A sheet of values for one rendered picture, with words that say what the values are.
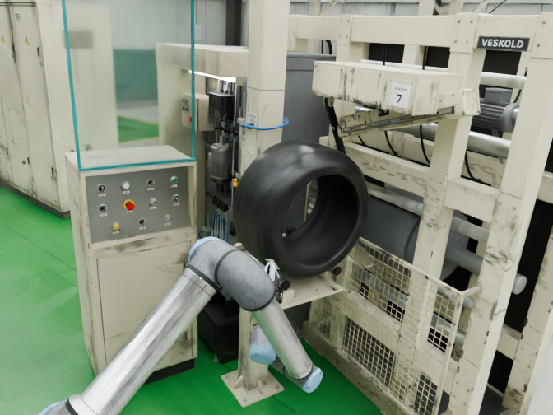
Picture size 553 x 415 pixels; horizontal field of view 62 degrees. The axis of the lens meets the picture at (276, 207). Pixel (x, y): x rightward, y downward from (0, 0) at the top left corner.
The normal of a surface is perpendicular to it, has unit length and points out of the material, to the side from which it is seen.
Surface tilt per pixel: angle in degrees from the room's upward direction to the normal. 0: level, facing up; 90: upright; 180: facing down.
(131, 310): 90
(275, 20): 90
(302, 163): 47
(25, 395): 0
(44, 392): 0
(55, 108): 90
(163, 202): 90
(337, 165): 80
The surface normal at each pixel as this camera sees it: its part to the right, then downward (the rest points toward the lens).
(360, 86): -0.84, 0.14
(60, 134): 0.78, 0.26
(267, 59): 0.54, 0.32
